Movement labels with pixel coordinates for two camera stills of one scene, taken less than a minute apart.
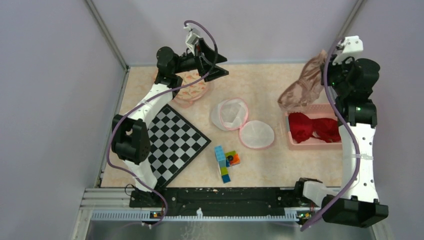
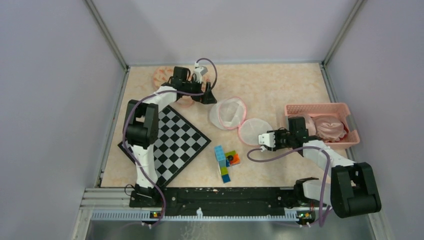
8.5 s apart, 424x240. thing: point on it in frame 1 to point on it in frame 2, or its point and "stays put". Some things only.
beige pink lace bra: x=300 y=95 to x=329 y=128
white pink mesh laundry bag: x=232 y=114 stays put
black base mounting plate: x=220 y=199 stays put
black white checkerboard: x=174 y=143 stays put
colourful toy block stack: x=224 y=160 stays put
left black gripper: x=210 y=71 to x=209 y=98
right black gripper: x=347 y=63 to x=277 y=132
